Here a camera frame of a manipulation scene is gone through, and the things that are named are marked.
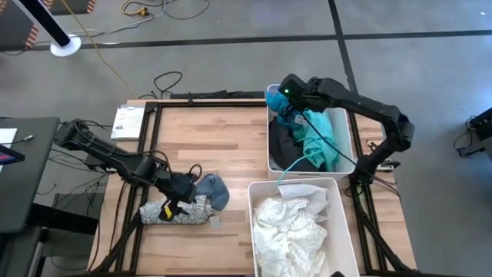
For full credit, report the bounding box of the slate blue garment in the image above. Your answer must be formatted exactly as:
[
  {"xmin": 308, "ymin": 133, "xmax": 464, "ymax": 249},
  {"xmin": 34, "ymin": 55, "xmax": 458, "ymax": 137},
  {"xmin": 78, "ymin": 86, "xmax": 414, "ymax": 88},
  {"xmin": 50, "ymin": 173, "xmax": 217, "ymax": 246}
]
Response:
[{"xmin": 194, "ymin": 173, "xmax": 231, "ymax": 212}]

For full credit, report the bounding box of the white basket holding dark clothes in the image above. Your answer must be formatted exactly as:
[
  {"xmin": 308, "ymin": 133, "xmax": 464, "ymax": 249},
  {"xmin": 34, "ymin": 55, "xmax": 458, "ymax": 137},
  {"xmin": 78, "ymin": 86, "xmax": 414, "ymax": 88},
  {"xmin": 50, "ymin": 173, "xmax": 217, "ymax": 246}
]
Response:
[{"xmin": 265, "ymin": 83, "xmax": 357, "ymax": 181}]

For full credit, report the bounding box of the grey floor cable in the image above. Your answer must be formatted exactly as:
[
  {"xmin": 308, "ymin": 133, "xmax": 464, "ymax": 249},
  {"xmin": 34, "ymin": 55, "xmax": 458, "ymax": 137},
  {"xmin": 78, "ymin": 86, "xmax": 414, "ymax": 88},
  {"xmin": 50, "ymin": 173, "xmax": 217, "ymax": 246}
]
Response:
[{"xmin": 68, "ymin": 0, "xmax": 211, "ymax": 38}]

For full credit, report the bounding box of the dark grey smooth garment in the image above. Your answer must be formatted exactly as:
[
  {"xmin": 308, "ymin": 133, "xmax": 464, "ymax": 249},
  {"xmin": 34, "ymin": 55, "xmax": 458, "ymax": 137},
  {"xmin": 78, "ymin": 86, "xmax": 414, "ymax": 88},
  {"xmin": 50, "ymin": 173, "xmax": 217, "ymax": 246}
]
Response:
[{"xmin": 268, "ymin": 118, "xmax": 304, "ymax": 172}]

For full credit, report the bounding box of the tablet screen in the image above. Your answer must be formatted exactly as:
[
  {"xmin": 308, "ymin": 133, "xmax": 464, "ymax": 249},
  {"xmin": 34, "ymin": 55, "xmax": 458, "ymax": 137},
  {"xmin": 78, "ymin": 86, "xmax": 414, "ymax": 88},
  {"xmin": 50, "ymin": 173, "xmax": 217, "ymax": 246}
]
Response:
[{"xmin": 0, "ymin": 144, "xmax": 26, "ymax": 166}]

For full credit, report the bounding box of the black looped floor cable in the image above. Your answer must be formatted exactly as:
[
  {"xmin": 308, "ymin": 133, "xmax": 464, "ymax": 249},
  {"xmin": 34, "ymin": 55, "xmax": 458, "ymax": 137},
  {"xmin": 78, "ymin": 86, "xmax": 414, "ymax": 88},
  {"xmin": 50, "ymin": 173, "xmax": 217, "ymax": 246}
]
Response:
[{"xmin": 137, "ymin": 70, "xmax": 184, "ymax": 100}]

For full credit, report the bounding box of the wooden table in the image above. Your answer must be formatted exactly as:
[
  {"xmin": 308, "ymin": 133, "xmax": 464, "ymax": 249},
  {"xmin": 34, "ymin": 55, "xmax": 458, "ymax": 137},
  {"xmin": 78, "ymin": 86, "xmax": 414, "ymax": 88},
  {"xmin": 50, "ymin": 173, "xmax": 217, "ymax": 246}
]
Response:
[{"xmin": 88, "ymin": 99, "xmax": 418, "ymax": 276}]

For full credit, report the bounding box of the black garment with colourful print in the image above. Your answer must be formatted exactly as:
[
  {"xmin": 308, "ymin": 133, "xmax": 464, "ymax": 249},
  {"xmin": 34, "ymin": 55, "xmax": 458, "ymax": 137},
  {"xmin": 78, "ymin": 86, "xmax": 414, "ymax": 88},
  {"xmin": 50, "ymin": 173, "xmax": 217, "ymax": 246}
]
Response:
[{"xmin": 159, "ymin": 199, "xmax": 190, "ymax": 223}]

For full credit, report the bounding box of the white paper sheet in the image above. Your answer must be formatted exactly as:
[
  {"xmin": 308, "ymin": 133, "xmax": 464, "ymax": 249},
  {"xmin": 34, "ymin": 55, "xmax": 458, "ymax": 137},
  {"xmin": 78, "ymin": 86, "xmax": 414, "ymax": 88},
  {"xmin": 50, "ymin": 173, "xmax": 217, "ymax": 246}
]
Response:
[{"xmin": 0, "ymin": 128, "xmax": 18, "ymax": 149}]

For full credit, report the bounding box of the black equipment with cables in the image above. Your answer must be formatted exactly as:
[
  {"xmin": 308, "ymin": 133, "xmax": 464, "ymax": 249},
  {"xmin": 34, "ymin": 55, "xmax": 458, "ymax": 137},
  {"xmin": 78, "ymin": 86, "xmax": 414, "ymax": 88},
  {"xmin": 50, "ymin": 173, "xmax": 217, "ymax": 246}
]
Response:
[{"xmin": 452, "ymin": 106, "xmax": 492, "ymax": 159}]

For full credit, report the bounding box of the white leaf-patterned cloth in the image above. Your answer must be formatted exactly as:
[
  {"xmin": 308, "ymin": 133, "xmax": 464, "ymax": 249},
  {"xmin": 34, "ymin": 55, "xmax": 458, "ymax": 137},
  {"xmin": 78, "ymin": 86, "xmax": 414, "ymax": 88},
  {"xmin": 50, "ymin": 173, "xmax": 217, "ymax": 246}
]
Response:
[{"xmin": 138, "ymin": 194, "xmax": 215, "ymax": 226}]

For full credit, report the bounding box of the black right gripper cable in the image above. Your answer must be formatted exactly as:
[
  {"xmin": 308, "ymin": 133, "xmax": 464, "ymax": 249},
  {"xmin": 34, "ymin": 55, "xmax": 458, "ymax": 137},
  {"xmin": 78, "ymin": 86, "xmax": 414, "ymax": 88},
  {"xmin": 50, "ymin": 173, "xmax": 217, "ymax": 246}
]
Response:
[{"xmin": 298, "ymin": 110, "xmax": 359, "ymax": 167}]

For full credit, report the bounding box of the black desk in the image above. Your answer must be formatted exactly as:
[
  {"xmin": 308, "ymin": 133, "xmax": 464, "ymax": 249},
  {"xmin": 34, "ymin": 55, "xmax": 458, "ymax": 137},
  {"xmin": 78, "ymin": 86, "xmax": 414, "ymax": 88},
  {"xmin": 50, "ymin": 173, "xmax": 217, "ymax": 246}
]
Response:
[{"xmin": 0, "ymin": 116, "xmax": 62, "ymax": 235}]

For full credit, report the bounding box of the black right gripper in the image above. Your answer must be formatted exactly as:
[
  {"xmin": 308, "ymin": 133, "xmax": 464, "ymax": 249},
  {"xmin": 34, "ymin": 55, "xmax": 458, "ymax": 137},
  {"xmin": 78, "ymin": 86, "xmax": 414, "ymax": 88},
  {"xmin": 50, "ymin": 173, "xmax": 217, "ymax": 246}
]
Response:
[{"xmin": 278, "ymin": 73, "xmax": 332, "ymax": 113}]

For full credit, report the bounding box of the dark grey coarse-weave garment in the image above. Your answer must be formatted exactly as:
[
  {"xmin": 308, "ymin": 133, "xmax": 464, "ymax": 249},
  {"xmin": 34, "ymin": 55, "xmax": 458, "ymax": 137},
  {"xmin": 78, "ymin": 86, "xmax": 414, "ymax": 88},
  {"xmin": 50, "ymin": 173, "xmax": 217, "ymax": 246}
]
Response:
[{"xmin": 298, "ymin": 154, "xmax": 327, "ymax": 173}]

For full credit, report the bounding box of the white paper booklet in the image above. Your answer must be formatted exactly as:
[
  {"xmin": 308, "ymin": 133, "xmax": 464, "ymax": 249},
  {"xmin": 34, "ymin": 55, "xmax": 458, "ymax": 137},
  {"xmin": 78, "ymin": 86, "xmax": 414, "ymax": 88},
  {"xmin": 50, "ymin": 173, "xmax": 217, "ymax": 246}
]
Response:
[{"xmin": 110, "ymin": 105, "xmax": 147, "ymax": 142}]

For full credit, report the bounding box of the smooth white garment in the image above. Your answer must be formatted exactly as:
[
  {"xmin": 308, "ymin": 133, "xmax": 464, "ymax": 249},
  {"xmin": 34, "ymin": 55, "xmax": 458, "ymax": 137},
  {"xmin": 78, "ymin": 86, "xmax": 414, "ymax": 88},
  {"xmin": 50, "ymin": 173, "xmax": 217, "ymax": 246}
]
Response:
[{"xmin": 277, "ymin": 183, "xmax": 331, "ymax": 222}]

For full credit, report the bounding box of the black power strip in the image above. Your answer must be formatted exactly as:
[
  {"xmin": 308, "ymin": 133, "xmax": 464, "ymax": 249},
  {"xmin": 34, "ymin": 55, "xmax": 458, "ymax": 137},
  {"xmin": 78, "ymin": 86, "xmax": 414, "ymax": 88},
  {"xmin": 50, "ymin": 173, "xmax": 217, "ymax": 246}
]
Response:
[{"xmin": 168, "ymin": 89, "xmax": 267, "ymax": 101}]

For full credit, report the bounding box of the white button shirt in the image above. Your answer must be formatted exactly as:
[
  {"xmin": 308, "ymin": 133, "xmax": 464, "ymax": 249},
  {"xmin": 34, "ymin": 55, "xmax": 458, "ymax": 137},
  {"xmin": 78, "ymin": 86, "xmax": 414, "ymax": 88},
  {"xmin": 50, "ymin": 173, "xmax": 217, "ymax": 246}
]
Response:
[{"xmin": 252, "ymin": 196, "xmax": 328, "ymax": 277}]

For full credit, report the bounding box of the dark mat with orange stripes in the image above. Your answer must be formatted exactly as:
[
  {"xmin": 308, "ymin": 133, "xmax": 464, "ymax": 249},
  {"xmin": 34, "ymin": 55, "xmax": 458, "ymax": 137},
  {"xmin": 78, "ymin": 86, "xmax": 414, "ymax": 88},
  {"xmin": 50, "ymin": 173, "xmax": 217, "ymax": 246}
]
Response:
[{"xmin": 0, "ymin": 0, "xmax": 54, "ymax": 52}]

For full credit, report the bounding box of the black cable bundle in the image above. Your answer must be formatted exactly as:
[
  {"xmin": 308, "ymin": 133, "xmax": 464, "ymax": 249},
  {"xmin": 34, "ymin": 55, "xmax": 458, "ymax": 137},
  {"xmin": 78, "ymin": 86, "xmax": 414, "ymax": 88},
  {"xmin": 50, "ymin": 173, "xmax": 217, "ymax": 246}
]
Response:
[{"xmin": 36, "ymin": 145, "xmax": 116, "ymax": 198}]

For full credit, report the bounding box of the white pole with round base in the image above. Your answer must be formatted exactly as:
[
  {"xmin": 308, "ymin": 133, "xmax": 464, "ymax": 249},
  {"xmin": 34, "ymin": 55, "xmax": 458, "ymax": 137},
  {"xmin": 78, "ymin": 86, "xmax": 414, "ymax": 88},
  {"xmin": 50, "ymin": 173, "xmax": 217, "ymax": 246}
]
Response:
[{"xmin": 12, "ymin": 0, "xmax": 83, "ymax": 58}]

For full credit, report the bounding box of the yellow floor cable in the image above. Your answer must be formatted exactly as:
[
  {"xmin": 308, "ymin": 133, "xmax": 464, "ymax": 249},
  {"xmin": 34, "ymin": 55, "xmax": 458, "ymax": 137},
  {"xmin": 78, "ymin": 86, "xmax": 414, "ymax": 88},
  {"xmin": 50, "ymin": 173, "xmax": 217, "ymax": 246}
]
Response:
[{"xmin": 60, "ymin": 0, "xmax": 150, "ymax": 99}]

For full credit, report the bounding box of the teal garment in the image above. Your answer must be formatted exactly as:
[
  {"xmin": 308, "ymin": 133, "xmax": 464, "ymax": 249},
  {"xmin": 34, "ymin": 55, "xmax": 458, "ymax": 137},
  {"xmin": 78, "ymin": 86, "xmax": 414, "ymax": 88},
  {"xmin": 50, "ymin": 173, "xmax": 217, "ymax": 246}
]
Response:
[{"xmin": 264, "ymin": 90, "xmax": 340, "ymax": 192}]

